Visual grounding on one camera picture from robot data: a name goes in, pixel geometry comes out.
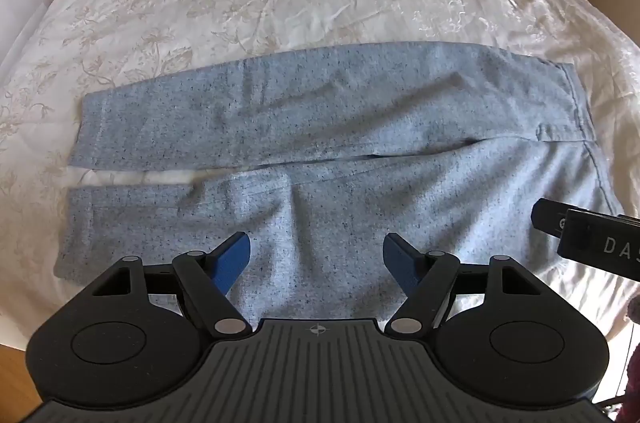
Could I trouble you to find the grey speckled pants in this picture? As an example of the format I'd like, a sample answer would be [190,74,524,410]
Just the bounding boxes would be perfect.
[55,42,622,321]

